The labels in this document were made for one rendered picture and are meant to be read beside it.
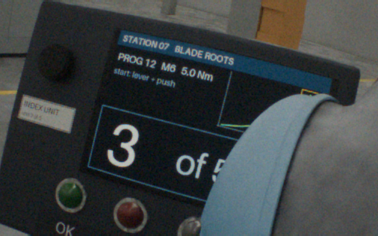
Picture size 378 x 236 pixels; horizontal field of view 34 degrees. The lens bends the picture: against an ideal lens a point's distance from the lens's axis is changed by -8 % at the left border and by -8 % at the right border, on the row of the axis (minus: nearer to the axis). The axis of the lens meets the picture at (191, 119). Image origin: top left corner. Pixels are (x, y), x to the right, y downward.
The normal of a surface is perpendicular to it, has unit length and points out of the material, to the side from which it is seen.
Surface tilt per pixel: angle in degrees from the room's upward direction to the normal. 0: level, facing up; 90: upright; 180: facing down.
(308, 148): 32
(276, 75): 75
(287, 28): 90
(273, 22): 90
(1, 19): 90
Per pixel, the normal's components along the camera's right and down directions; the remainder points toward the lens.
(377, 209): -0.36, -0.68
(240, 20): -0.66, 0.06
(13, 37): 0.73, 0.29
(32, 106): -0.22, -0.07
